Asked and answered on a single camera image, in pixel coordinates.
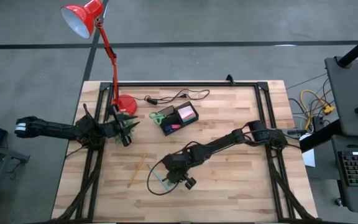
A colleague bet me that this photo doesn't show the grey desk with pole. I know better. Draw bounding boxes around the grey desk with pole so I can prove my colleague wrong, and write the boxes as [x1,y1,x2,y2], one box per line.
[324,55,358,138]

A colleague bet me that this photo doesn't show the white paper sheet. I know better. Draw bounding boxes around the white paper sheet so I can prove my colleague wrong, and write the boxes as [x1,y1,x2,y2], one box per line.
[301,133,316,168]

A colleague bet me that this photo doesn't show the black lamp power cable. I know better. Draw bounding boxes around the black lamp power cable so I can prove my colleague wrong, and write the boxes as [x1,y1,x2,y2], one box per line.
[137,88,211,106]

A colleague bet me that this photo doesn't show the black mesh desk organizer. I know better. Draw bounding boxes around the black mesh desk organizer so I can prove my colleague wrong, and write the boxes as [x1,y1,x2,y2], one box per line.
[154,101,200,136]

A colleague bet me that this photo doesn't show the black pole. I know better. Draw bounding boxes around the black pole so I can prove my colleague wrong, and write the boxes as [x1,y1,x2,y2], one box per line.
[336,27,358,68]

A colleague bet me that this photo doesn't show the yellow cable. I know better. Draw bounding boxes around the yellow cable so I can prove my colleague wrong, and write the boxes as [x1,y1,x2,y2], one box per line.
[300,89,336,130]

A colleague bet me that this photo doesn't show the pink sticky note pad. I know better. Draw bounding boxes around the pink sticky note pad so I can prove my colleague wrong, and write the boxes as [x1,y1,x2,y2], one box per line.
[178,105,197,121]

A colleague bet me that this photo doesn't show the red desk lamp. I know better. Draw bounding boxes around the red desk lamp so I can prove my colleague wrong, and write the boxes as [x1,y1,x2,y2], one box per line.
[60,0,139,116]

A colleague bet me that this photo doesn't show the teal pencil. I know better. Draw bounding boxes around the teal pencil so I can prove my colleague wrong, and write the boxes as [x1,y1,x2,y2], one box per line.
[147,164,172,191]

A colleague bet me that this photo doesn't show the black aluminium table frame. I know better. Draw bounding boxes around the black aluminium table frame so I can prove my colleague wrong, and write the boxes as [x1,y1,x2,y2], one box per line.
[51,81,318,224]

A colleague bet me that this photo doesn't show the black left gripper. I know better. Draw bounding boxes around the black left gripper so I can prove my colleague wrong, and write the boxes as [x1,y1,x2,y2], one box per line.
[101,104,140,147]

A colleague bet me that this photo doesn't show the yellow pencil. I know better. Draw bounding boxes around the yellow pencil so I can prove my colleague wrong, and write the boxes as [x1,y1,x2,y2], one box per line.
[127,152,148,189]

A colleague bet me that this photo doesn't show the green-handled scissors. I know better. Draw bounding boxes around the green-handled scissors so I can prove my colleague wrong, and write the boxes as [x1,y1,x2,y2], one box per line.
[149,111,167,126]

